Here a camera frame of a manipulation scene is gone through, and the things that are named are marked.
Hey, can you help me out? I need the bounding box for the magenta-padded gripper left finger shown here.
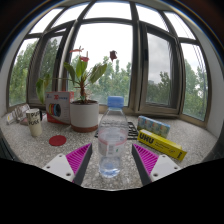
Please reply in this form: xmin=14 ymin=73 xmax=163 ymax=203
xmin=42 ymin=142 xmax=93 ymax=186

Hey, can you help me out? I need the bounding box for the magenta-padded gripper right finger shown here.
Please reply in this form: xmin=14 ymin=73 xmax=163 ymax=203
xmin=131 ymin=143 xmax=183 ymax=187

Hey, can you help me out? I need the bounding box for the clear blue-capped water bottle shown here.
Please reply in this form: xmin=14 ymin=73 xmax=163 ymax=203
xmin=97 ymin=95 xmax=129 ymax=179

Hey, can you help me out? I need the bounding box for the long yellow glue box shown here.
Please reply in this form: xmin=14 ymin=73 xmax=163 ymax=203
xmin=137 ymin=129 xmax=188 ymax=162

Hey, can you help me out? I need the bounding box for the flat round red coaster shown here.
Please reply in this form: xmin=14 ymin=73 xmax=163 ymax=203
xmin=48 ymin=134 xmax=68 ymax=147

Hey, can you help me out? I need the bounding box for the black openwork trivet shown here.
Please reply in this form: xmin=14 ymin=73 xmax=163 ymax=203
xmin=94 ymin=121 xmax=139 ymax=140

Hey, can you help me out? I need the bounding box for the blue green carton pack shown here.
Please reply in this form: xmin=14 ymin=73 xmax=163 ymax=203
xmin=136 ymin=115 xmax=171 ymax=139

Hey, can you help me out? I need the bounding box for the potted plant in white pot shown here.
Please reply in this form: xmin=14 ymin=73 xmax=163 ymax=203
xmin=35 ymin=46 xmax=119 ymax=134

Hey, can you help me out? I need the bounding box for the white red filament box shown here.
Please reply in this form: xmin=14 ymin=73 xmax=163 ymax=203
xmin=44 ymin=91 xmax=75 ymax=126

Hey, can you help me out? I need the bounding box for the white paper cup black print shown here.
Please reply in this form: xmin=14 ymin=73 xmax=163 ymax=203
xmin=25 ymin=108 xmax=44 ymax=138

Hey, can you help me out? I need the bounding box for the white paper packet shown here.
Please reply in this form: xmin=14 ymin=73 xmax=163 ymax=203
xmin=4 ymin=103 xmax=31 ymax=126

